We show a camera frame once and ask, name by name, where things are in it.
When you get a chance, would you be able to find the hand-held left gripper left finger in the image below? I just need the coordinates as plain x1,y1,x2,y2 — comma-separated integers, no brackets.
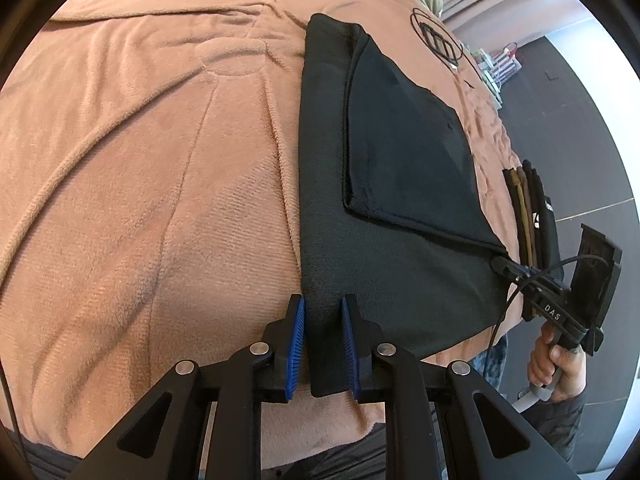
65,294,307,480

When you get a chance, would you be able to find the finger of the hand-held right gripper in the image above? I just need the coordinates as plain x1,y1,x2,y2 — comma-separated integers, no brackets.
504,273,541,295
490,256,533,277

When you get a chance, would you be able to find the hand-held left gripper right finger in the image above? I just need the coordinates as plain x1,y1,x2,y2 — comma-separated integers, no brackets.
340,294,576,480

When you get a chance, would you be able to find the person's right forearm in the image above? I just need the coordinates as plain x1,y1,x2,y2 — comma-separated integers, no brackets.
519,387,592,467

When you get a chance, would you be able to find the person's right hand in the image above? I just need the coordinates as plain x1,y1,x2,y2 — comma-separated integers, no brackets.
527,329,589,404

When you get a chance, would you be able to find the folded grey garment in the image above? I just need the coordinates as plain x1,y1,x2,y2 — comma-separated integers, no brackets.
529,162,540,268

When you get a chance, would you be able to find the folded brown garment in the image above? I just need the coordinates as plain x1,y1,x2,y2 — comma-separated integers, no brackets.
514,160,533,267

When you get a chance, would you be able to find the folded dark garment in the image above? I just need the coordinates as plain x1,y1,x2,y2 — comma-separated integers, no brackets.
501,167,518,261

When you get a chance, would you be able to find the pink striped bag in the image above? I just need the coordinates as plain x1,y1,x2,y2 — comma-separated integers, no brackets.
486,41,522,87

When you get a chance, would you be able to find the brown fleece blanket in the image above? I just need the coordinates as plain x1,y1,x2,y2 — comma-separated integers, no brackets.
0,0,532,475

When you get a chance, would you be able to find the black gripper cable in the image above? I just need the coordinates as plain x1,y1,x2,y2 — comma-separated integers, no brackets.
479,254,608,402
0,354,27,467

